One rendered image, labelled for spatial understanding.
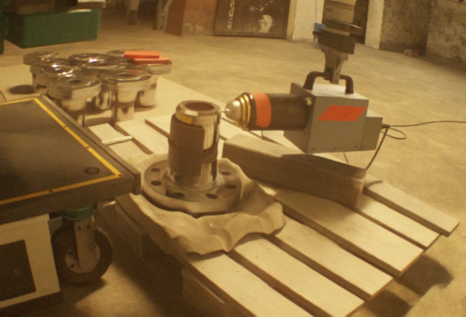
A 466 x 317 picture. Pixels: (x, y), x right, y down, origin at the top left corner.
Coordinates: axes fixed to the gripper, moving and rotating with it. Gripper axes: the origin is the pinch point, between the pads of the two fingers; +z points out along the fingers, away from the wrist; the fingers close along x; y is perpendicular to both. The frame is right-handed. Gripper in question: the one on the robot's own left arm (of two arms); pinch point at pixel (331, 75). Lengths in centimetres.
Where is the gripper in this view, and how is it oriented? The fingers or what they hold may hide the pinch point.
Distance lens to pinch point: 125.8
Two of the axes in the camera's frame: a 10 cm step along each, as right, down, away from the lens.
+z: -1.2, 9.3, 3.5
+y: -9.2, 0.3, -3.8
